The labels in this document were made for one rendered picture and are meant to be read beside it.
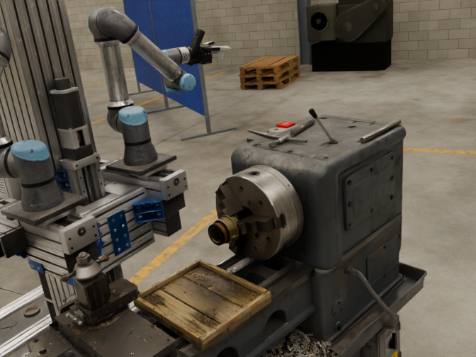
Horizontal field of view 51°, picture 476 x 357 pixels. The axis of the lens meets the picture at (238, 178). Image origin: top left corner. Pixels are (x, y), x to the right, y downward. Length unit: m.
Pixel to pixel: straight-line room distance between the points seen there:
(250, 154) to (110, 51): 0.77
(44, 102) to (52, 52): 0.20
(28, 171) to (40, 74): 0.41
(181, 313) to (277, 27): 11.16
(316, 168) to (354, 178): 0.20
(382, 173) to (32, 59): 1.39
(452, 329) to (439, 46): 9.08
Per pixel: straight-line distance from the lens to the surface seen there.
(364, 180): 1.88
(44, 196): 1.88
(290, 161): 1.74
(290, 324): 1.83
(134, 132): 2.13
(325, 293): 1.87
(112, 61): 2.23
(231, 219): 1.64
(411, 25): 11.61
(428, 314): 3.10
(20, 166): 1.87
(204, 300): 1.67
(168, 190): 2.09
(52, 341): 1.64
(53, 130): 2.10
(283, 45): 12.47
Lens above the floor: 1.82
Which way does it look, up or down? 21 degrees down
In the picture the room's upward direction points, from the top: 6 degrees counter-clockwise
